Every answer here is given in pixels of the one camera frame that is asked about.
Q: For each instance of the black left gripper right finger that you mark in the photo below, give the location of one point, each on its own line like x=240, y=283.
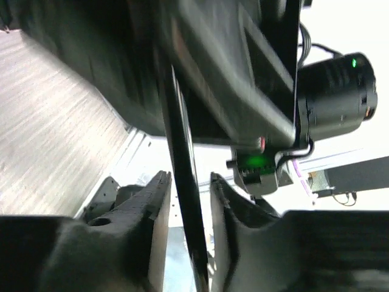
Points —
x=303, y=250

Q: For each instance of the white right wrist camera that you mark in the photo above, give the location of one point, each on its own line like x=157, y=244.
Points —
x=259, y=173

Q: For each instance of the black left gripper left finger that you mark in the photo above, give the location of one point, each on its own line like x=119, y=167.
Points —
x=121, y=250

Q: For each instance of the pink folding umbrella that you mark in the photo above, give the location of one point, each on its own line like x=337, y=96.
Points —
x=213, y=72

